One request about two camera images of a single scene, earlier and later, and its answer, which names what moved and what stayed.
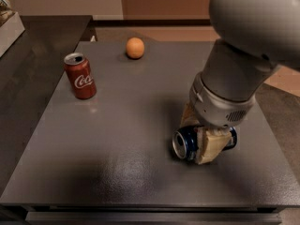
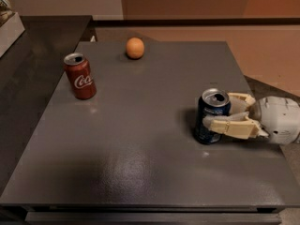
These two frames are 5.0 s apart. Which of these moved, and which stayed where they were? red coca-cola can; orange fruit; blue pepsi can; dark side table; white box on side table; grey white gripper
Moved: grey white gripper; blue pepsi can
Stayed: orange fruit; white box on side table; red coca-cola can; dark side table
